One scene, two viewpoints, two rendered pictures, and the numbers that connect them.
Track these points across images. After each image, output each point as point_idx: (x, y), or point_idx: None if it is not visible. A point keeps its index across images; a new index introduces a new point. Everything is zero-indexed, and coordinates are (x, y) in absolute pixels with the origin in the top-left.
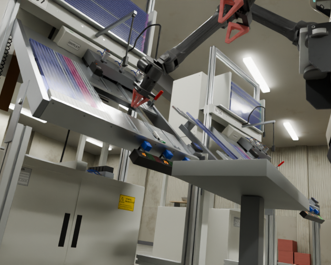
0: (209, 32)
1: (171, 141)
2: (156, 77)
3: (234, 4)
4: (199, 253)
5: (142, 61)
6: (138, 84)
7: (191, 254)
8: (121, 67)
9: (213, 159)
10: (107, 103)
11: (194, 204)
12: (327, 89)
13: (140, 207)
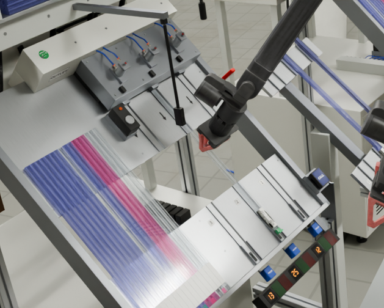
0: (316, 9)
1: (281, 187)
2: (238, 119)
3: None
4: (337, 264)
5: (204, 95)
6: (207, 129)
7: (335, 305)
8: (148, 58)
9: (339, 144)
10: None
11: (330, 253)
12: None
13: None
